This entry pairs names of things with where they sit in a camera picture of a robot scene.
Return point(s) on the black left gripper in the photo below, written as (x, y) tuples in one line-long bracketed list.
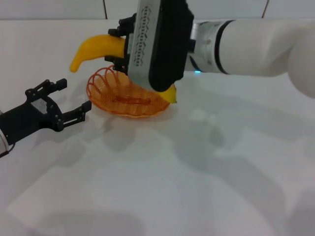
[(22, 120)]

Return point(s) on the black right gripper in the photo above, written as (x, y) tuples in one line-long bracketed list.
[(128, 46)]

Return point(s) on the yellow banana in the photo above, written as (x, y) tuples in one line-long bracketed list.
[(98, 46)]

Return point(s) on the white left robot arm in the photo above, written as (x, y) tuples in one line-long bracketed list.
[(2, 145)]

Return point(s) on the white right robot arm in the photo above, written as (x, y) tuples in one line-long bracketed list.
[(258, 46)]

